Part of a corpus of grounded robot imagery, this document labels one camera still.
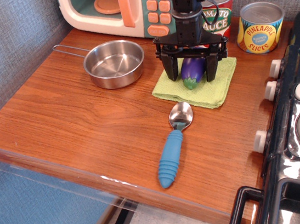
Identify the white stove knob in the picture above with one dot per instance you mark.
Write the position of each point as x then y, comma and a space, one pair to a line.
275, 67
270, 90
259, 141

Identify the purple toy eggplant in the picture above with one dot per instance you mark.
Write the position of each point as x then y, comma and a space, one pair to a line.
192, 71

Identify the small steel pot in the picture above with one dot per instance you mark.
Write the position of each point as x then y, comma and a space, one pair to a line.
111, 65

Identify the green folded cloth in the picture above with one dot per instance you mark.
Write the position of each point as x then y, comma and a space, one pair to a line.
206, 94

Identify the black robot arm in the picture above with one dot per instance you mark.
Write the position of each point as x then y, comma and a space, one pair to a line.
187, 6

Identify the tomato sauce can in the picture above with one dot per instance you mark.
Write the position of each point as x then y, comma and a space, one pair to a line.
223, 22

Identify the blue handled metal spoon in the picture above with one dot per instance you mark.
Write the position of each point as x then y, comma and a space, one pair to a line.
180, 118

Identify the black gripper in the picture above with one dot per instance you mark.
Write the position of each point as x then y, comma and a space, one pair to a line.
190, 40

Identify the toy microwave oven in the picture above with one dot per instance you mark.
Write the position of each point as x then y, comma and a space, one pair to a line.
133, 18

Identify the pineapple slices can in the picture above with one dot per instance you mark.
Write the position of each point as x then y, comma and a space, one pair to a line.
260, 26

